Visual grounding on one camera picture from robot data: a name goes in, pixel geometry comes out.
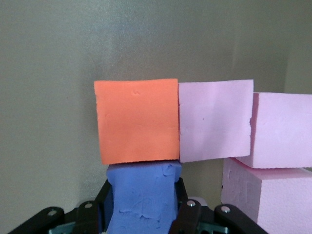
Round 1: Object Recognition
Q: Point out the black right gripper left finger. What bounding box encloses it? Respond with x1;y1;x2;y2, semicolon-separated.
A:
4;177;117;234

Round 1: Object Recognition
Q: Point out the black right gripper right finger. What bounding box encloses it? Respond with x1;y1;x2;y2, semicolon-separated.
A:
169;176;268;234

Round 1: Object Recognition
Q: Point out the purple foam cube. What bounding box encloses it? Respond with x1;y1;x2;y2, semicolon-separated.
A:
105;159;183;234

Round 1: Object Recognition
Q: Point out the pink foam cube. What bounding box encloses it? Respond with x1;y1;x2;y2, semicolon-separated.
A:
177;79;254;163
235;92;312;170
220;157;312;234

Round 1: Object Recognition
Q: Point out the orange foam cube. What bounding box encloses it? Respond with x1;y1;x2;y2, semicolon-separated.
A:
94;78;180;166

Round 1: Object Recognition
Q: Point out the brown paper table cover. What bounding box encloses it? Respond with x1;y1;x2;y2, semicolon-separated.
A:
0;0;312;234

